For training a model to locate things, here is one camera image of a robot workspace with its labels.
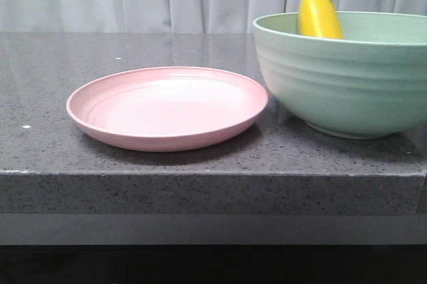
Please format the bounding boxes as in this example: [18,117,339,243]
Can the pink plate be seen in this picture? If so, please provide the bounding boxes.
[66,66,268,152]

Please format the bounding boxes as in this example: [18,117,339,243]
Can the green bowl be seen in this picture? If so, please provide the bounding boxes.
[253,11,426,139]

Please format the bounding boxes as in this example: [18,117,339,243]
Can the yellow banana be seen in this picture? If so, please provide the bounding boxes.
[298,0,344,39]

